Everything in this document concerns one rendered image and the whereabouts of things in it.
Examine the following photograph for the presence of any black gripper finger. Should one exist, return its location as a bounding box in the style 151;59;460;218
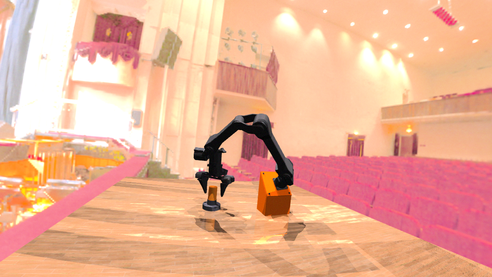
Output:
197;178;209;193
220;183;229;197

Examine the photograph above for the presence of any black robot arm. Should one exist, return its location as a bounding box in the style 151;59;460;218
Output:
194;113;294;190

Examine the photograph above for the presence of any grey round pedestal with silver shaft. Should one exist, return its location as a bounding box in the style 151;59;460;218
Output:
202;199;220;211

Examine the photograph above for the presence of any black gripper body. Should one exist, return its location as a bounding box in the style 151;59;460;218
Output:
195;162;234;184

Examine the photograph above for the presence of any orange tapered knob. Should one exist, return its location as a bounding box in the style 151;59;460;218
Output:
208;185;218;201

